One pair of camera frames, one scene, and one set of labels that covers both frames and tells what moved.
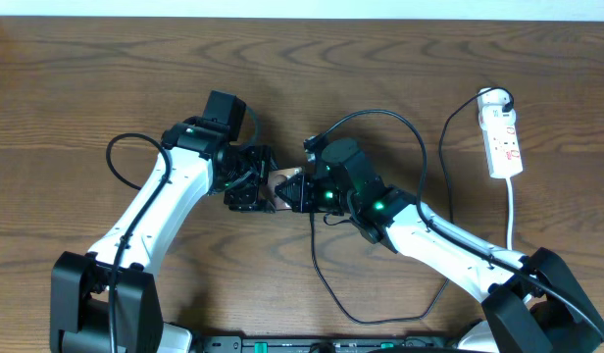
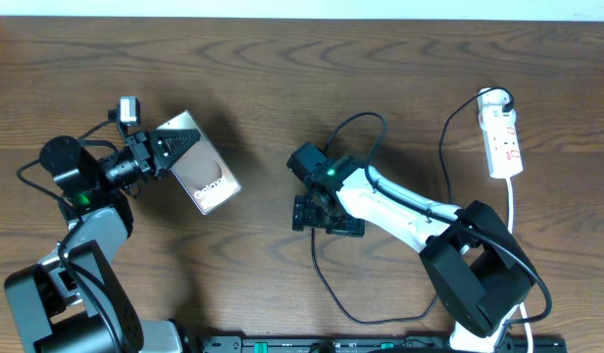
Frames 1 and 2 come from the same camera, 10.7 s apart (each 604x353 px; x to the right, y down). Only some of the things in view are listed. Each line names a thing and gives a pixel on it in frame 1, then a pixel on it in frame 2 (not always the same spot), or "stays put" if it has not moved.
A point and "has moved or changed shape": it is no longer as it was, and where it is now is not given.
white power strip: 501,134 stays put
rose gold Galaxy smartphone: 275,177 has moved or changed shape
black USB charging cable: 447,220 stays put
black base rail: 237,344 stays put
